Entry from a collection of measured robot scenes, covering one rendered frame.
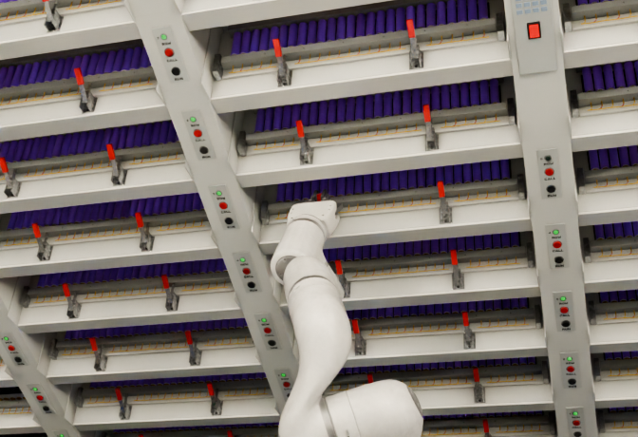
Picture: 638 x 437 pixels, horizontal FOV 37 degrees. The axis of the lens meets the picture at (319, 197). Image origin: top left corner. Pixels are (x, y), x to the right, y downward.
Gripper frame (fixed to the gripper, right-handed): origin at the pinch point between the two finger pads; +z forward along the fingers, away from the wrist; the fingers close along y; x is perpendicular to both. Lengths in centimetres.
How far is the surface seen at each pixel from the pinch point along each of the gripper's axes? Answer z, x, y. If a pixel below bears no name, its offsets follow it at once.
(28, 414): 13, -63, -100
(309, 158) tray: -5.7, 12.2, 1.0
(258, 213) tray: 2.7, -3.1, -15.7
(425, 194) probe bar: 3.6, -2.9, 22.6
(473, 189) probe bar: 3.6, -2.9, 33.0
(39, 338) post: 9, -36, -86
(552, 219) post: -1.8, -9.2, 48.8
